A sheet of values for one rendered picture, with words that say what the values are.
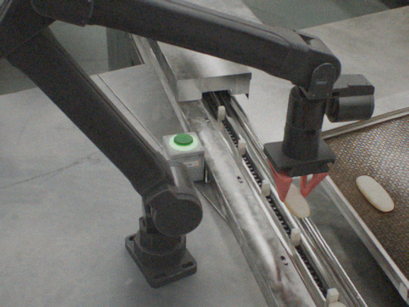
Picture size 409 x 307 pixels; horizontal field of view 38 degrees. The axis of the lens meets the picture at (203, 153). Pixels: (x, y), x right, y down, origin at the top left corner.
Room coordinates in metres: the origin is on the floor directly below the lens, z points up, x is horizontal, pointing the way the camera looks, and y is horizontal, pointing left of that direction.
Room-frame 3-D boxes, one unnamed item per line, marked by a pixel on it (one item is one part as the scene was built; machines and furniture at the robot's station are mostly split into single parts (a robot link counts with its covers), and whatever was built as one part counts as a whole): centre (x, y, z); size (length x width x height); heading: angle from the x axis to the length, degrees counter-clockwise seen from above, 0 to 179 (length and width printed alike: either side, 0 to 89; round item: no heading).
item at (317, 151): (0.77, -0.15, 1.04); 0.10 x 0.07 x 0.07; 108
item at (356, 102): (0.79, -0.19, 1.13); 0.11 x 0.09 x 0.12; 104
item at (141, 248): (0.72, 0.07, 0.86); 0.12 x 0.09 x 0.08; 31
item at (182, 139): (0.96, 0.04, 0.90); 0.04 x 0.04 x 0.02
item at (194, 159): (0.96, 0.04, 0.84); 0.08 x 0.08 x 0.11; 17
